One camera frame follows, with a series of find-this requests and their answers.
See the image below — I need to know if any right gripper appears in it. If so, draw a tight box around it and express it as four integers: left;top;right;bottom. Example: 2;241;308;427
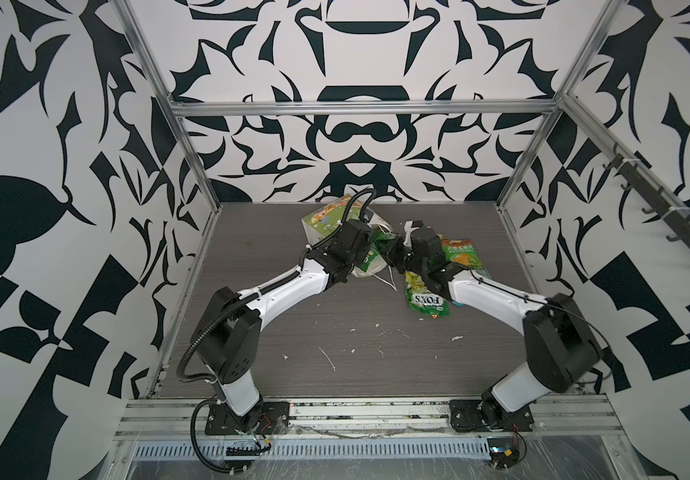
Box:
375;236;432;280

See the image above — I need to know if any white floral paper bag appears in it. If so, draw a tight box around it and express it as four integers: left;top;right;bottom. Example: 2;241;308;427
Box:
301;188;396;289

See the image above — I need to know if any green Fox's candy packet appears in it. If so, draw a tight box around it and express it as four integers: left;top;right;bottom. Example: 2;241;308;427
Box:
405;271;450;318

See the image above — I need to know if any green snack packet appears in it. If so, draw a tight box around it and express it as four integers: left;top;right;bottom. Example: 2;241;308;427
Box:
440;236;490;278

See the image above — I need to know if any green barcode candy packet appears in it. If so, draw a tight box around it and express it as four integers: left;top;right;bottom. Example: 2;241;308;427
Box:
352;234;396;278

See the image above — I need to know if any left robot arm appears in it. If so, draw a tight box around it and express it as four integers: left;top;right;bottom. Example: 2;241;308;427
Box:
176;219;379;419

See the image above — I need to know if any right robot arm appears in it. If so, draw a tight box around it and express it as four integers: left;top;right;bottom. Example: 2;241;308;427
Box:
377;222;602;427

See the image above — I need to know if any small electronics board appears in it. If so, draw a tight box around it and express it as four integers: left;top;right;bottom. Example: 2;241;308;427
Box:
487;435;528;471

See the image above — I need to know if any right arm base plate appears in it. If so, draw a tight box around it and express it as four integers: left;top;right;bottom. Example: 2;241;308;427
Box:
449;399;534;433

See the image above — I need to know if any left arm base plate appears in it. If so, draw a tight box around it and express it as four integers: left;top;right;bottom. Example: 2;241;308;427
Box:
205;401;290;436

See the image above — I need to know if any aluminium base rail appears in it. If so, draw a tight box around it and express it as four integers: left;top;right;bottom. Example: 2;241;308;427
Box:
113;395;624;440

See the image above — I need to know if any white slotted cable duct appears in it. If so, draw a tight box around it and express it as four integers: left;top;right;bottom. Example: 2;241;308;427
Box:
125;437;493;462

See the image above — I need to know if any black wall hook rack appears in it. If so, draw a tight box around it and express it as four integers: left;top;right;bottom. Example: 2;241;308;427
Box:
602;143;690;251

